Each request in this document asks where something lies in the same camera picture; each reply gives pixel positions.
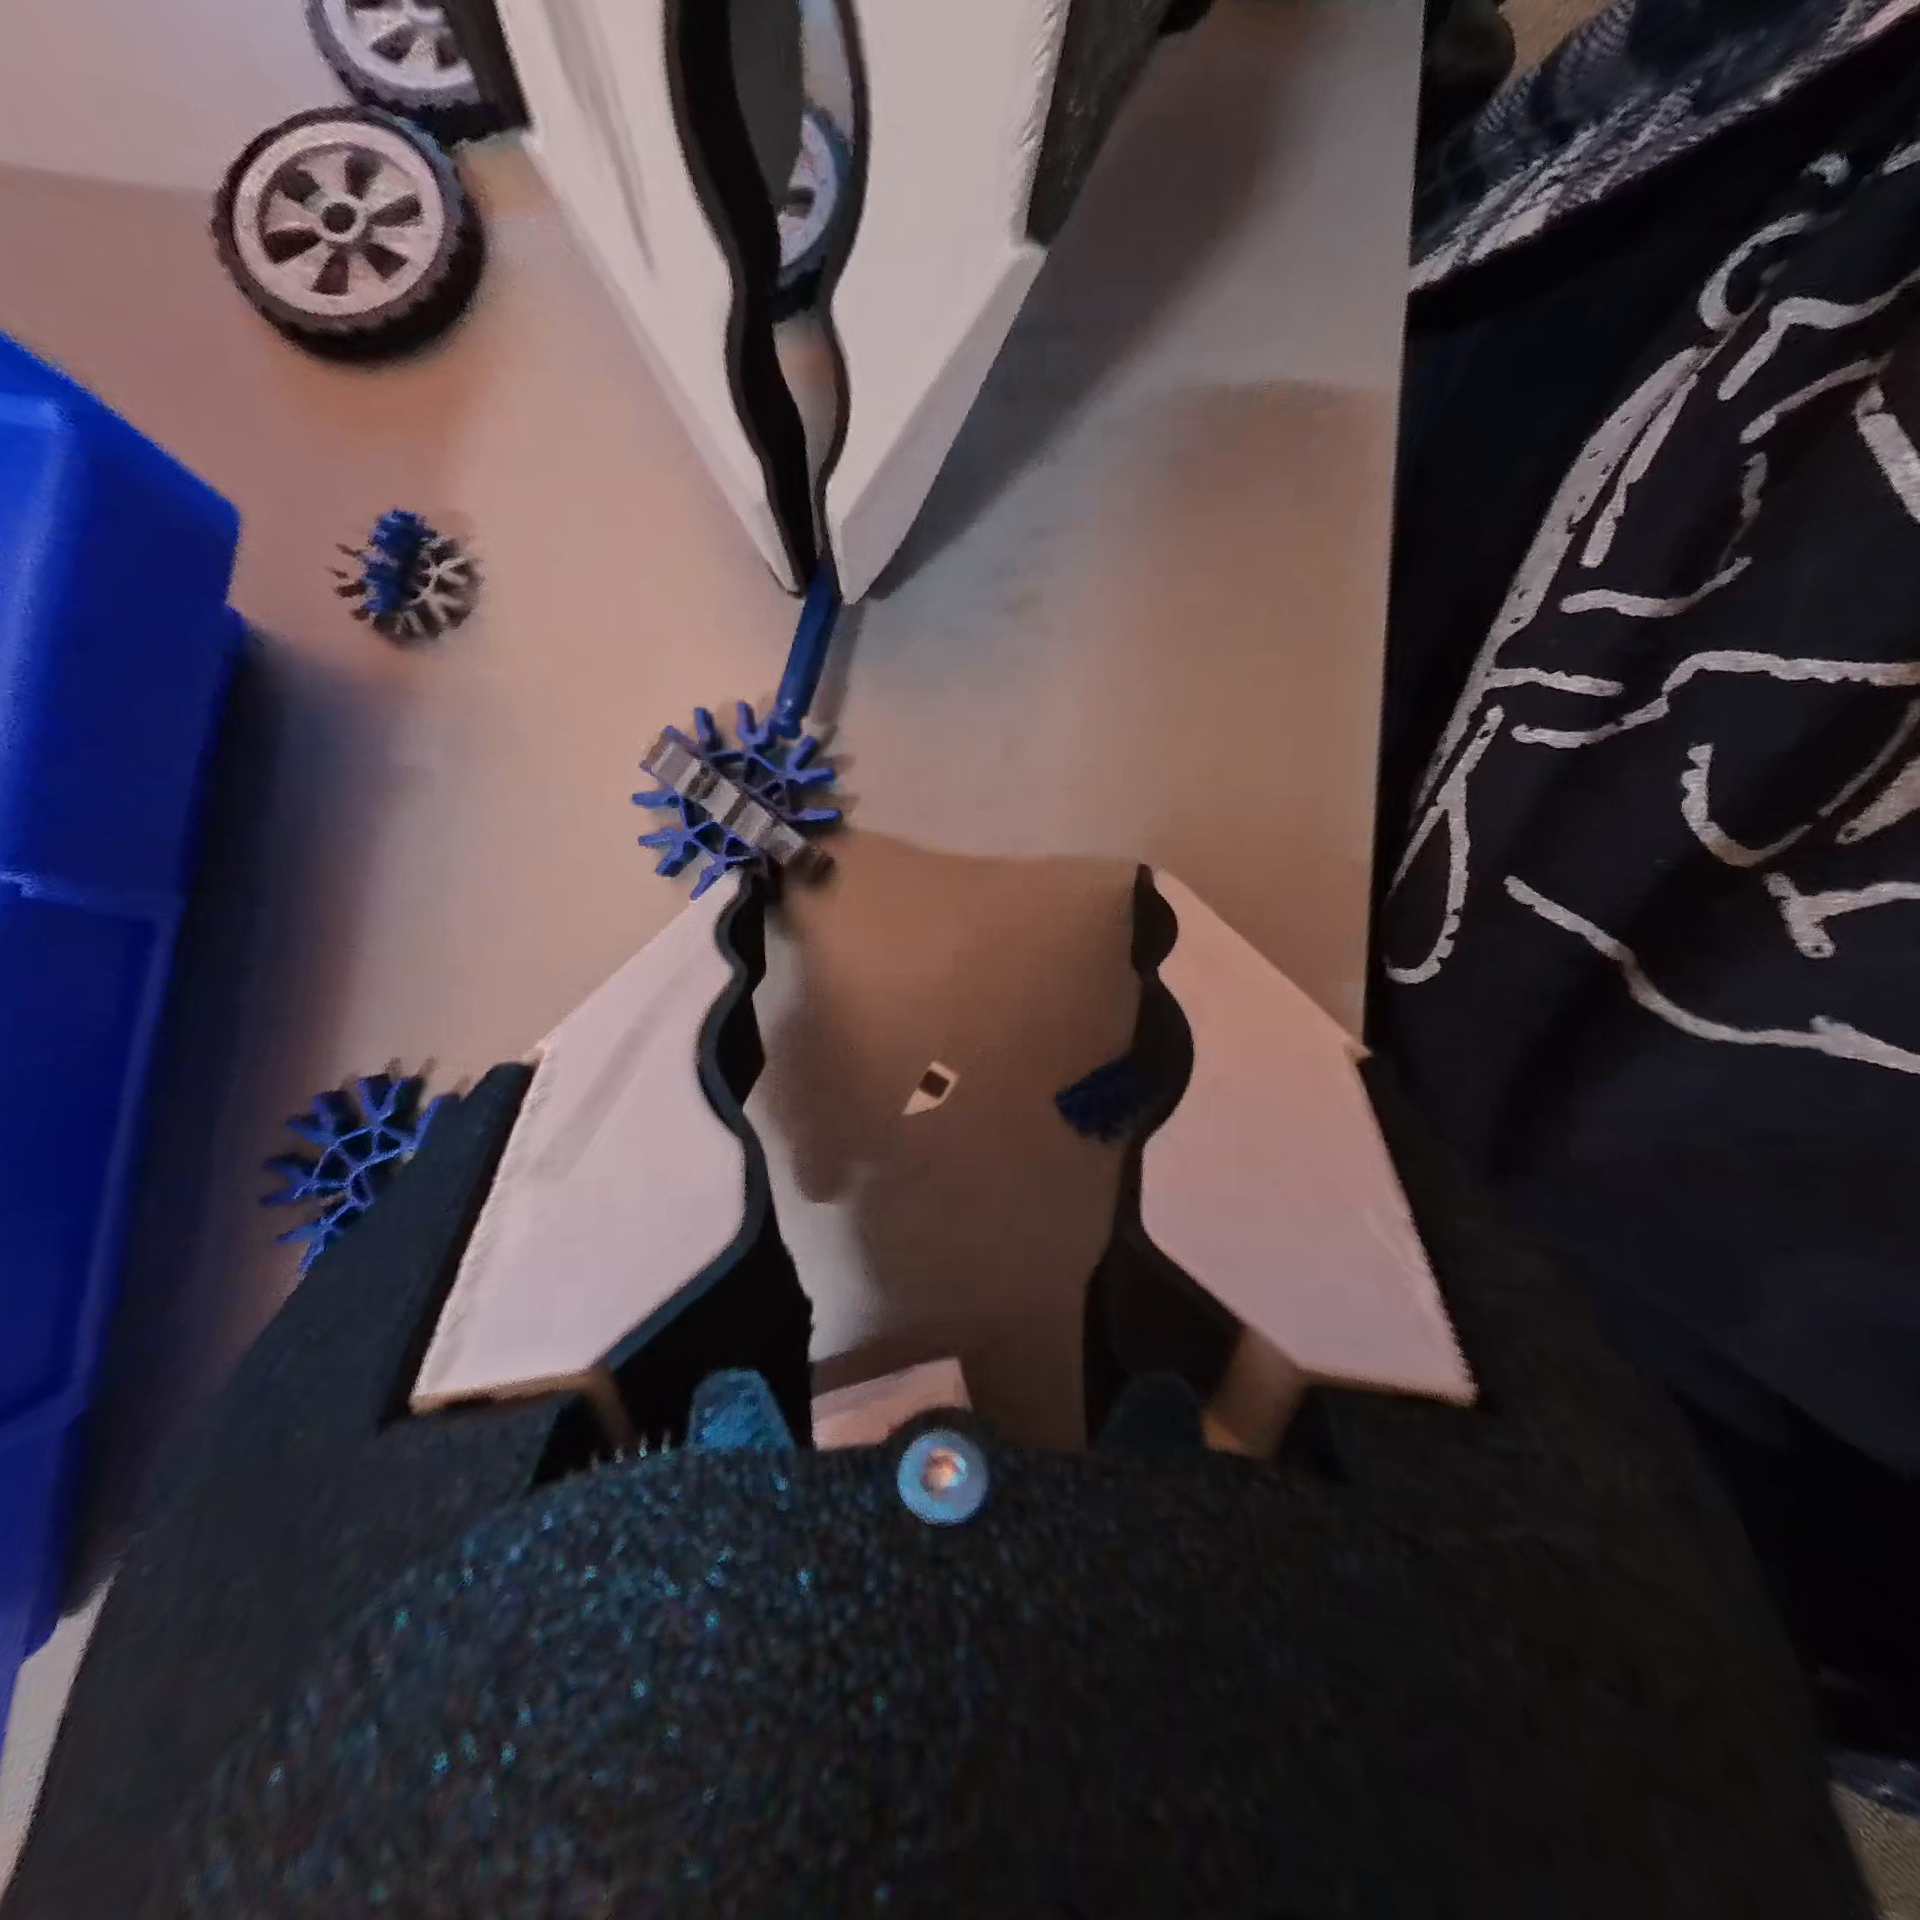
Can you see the small white paper scrap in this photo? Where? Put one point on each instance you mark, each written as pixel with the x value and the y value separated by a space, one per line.
pixel 930 1086

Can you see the person's dark printed shirt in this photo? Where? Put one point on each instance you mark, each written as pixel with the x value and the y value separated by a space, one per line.
pixel 1680 902

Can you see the small blue toy piece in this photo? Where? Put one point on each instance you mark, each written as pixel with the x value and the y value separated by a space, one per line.
pixel 406 573
pixel 1095 1101
pixel 736 796
pixel 354 1155

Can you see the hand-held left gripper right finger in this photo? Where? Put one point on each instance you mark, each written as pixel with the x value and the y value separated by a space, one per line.
pixel 1293 1202

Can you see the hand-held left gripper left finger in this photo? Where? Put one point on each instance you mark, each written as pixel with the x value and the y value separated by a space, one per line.
pixel 601 1202

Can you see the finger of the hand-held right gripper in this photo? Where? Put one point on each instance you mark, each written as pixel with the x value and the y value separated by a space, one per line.
pixel 946 240
pixel 631 181

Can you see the blue plastic bin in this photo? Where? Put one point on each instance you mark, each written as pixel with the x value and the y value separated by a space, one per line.
pixel 106 902

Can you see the blue toy rod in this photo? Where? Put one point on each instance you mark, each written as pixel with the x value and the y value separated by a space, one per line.
pixel 807 645

